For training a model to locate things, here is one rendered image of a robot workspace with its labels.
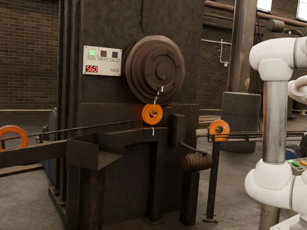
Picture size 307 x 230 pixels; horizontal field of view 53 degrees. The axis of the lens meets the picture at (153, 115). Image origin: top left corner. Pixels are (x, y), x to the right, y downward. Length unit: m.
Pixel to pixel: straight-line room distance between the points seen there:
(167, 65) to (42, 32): 6.25
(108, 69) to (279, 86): 1.14
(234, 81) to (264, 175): 5.09
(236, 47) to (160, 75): 4.61
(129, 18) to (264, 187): 1.39
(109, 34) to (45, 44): 5.99
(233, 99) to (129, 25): 2.80
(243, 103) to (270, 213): 2.66
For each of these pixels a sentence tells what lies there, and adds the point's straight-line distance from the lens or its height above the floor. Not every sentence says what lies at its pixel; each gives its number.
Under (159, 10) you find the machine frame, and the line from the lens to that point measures 2.32.
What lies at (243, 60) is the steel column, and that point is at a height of 1.46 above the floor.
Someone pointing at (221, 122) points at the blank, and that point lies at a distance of 2.32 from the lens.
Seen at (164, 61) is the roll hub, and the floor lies 1.18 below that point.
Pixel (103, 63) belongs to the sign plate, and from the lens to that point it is 2.08.
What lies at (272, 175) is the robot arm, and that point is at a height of 0.68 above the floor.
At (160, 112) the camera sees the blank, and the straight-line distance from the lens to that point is 2.16.
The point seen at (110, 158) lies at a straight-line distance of 1.76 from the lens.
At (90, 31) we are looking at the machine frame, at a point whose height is 1.33.
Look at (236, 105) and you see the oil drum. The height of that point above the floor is 0.71.
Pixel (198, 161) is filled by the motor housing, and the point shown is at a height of 0.49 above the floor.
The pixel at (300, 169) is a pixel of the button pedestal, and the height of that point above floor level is 0.59.
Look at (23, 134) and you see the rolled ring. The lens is 1.89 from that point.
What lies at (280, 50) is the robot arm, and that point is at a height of 1.22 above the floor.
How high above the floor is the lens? 1.09
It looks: 8 degrees down
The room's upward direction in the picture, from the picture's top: 4 degrees clockwise
